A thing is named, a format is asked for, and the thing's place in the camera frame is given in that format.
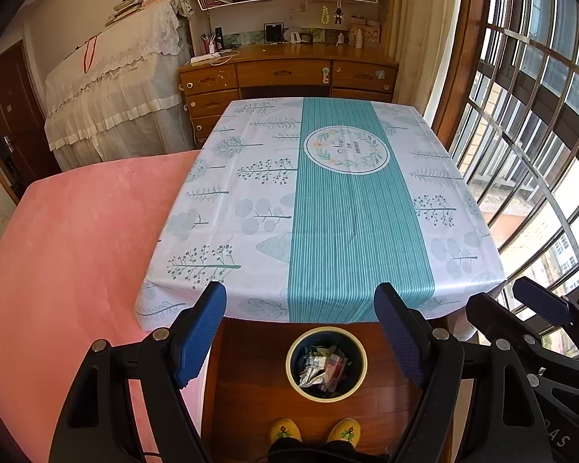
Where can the beige gift bag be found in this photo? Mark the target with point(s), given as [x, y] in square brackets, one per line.
[372, 33]

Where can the white bottle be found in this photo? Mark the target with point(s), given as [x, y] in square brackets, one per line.
[361, 38]

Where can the dark blue cream-rimmed bin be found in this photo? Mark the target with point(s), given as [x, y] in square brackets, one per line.
[300, 347]

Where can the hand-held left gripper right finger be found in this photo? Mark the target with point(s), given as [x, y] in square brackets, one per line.
[400, 328]

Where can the beige curtain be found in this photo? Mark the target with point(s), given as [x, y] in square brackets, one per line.
[415, 33]

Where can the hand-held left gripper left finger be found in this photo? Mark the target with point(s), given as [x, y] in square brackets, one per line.
[200, 333]

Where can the black picture frame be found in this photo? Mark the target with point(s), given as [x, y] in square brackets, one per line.
[274, 33]

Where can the white power strip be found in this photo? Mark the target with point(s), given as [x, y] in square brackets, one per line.
[207, 59]

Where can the red ribbon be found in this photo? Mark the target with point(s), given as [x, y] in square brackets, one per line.
[90, 53]

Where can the window with metal grille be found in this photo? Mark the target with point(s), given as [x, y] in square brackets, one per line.
[535, 106]

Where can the white lace dust cover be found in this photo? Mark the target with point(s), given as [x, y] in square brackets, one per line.
[116, 96]

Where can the yellow embroidered slipper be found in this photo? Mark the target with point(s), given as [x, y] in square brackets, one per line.
[285, 430]
[345, 430]

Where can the white drawer child lock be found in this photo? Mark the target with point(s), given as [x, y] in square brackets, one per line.
[325, 76]

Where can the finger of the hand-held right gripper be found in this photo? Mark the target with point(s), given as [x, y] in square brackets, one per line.
[487, 316]
[540, 299]

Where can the teal white printed tablecloth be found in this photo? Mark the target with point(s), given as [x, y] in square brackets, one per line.
[337, 231]

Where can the silvery wrapper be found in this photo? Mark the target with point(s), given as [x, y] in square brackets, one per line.
[313, 374]

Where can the stack of old books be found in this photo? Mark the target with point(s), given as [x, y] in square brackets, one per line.
[130, 7]

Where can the wooden wall bookshelf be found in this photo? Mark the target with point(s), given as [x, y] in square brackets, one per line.
[251, 17]

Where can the hanging small doll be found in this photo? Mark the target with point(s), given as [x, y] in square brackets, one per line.
[338, 16]

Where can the brown wooden door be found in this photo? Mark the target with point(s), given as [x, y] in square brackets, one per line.
[14, 120]

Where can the wooden desk with drawers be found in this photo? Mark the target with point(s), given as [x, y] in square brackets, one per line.
[280, 72]

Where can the pink bed cover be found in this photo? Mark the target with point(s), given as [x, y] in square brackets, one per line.
[77, 251]

